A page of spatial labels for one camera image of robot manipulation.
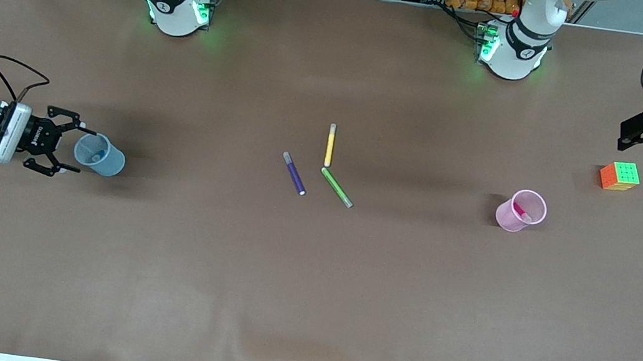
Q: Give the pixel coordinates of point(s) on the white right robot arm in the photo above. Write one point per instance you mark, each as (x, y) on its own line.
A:
(173, 2)

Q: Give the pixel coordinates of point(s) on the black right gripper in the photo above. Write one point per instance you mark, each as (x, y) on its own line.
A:
(37, 136)

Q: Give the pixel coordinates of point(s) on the pink mesh cup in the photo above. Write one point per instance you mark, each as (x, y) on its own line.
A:
(518, 211)

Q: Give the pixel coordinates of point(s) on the green marker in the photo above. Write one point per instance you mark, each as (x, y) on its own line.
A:
(336, 187)

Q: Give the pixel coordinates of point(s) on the yellow marker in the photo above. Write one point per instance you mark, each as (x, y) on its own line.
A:
(330, 144)

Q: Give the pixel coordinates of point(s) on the colourful puzzle cube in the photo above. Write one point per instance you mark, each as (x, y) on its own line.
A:
(620, 176)

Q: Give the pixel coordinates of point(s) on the purple marker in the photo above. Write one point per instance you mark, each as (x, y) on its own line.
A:
(294, 174)

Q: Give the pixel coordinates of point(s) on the blue marker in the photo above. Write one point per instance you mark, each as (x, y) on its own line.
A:
(99, 155)

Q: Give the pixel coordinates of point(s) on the light blue mesh cup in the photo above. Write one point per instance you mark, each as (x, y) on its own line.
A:
(101, 157)

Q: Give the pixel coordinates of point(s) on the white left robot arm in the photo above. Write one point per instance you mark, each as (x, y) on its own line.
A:
(512, 53)

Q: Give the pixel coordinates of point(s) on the pink marker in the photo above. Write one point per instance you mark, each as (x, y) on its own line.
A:
(522, 211)

